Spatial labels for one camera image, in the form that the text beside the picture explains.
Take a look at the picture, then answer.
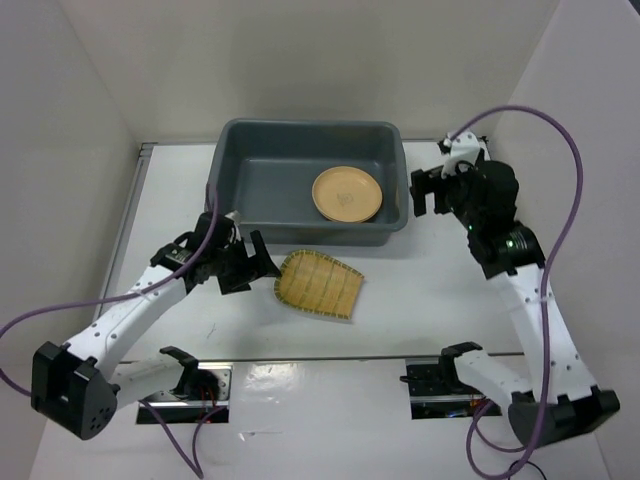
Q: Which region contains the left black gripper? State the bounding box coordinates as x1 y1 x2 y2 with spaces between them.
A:
210 230 280 294

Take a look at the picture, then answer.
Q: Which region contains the tan plate with bear logo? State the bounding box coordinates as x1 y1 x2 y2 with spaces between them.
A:
311 166 383 223

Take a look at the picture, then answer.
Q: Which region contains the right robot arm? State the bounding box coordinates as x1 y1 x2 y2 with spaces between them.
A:
410 161 620 447

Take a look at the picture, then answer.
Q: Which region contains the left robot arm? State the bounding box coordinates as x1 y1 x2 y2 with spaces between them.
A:
31 212 281 440

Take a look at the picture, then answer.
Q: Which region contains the grey plastic bin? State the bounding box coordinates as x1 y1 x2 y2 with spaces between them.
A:
209 119 409 246

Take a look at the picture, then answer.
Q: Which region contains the woven bamboo tray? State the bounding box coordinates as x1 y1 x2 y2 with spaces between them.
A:
274 249 365 320

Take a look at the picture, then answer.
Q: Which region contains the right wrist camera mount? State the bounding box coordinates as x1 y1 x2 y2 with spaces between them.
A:
438 130 484 179

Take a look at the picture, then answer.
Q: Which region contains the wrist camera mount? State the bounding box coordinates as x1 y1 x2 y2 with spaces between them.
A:
438 130 484 179
223 210 242 244

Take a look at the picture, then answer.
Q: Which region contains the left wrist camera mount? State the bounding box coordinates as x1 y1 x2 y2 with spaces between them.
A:
223 210 242 244

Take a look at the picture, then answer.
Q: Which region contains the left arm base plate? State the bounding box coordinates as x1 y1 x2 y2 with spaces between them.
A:
146 362 233 425

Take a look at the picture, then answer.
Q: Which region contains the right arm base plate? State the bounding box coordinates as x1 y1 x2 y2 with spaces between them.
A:
399 358 487 420

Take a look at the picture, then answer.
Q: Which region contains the black cable loop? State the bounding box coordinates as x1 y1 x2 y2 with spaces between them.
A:
508 459 549 480

